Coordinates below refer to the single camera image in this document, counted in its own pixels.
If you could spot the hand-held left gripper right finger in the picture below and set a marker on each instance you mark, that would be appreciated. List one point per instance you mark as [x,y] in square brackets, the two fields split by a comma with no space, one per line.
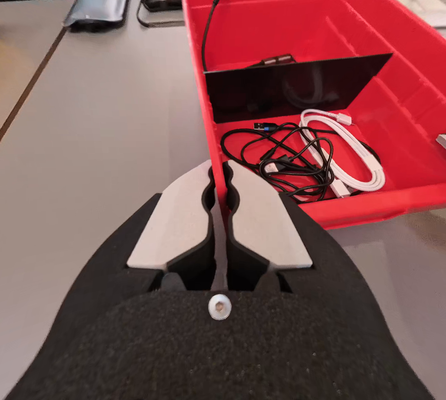
[268,225]

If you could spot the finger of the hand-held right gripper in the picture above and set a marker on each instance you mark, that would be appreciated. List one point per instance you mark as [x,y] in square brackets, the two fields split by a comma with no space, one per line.
[442,140]

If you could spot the red plastic bin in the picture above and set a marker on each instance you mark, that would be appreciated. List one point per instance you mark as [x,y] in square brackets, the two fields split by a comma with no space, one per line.
[278,23]

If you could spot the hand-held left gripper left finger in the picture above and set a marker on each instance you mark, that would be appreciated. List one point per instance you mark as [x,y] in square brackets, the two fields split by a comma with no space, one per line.
[174,225]

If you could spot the black bin divider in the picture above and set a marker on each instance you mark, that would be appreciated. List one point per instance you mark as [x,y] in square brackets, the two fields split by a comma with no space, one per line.
[278,90]

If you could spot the grey pouch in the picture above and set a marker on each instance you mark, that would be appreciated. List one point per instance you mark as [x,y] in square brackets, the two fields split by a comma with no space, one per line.
[97,6]

